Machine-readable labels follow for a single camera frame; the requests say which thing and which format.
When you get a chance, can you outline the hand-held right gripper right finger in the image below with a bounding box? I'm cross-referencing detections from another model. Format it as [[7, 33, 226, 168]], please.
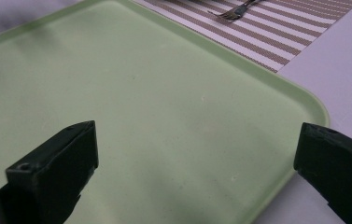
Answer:
[[293, 121, 352, 224]]

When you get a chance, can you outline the light green plastic tray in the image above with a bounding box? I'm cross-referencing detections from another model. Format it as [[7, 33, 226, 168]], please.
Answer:
[[0, 0, 331, 224]]

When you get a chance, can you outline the metal fork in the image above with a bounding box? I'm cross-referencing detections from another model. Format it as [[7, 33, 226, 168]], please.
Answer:
[[206, 0, 260, 21]]

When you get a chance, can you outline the striped woven placemat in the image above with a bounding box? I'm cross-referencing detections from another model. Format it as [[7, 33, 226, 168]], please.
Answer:
[[133, 0, 352, 74]]

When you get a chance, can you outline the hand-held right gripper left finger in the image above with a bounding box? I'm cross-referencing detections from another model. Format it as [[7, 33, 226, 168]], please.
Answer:
[[0, 119, 100, 224]]

